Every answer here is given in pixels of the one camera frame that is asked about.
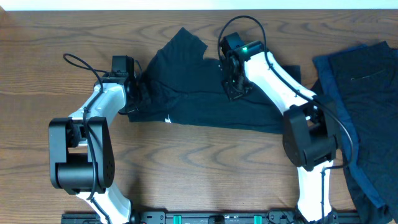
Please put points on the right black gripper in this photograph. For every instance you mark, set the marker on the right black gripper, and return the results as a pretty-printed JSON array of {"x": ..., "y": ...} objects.
[{"x": 236, "y": 90}]

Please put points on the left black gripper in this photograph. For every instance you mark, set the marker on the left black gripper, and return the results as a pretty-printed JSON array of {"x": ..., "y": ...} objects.
[{"x": 137, "y": 90}]

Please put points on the dark teal t-shirt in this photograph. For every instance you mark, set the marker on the dark teal t-shirt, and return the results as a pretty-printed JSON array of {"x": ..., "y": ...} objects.
[{"x": 181, "y": 86}]

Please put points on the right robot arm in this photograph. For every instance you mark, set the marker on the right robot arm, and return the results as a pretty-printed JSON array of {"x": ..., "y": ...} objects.
[{"x": 310, "y": 137}]

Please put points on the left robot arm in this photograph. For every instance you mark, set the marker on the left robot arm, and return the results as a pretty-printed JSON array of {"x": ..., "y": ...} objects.
[{"x": 81, "y": 158}]

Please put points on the navy blue folded garment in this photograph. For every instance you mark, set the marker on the navy blue folded garment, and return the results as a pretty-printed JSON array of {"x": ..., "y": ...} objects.
[{"x": 358, "y": 183}]

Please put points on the black folded garment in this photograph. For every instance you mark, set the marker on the black folded garment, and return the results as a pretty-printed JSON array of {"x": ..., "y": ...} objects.
[{"x": 367, "y": 81}]

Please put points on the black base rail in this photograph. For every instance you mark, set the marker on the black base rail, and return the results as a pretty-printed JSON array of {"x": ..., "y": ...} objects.
[{"x": 273, "y": 216}]

